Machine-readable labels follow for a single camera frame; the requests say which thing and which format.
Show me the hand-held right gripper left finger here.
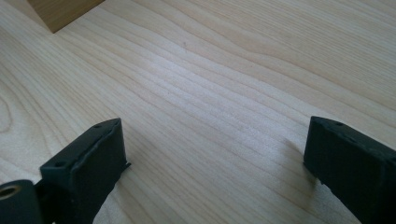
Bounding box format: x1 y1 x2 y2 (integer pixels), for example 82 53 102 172
39 117 132 224

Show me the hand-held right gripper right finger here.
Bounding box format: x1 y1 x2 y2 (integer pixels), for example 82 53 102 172
303 116 396 224

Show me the wooden tea box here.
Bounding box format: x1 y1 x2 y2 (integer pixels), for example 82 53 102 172
26 0 106 35

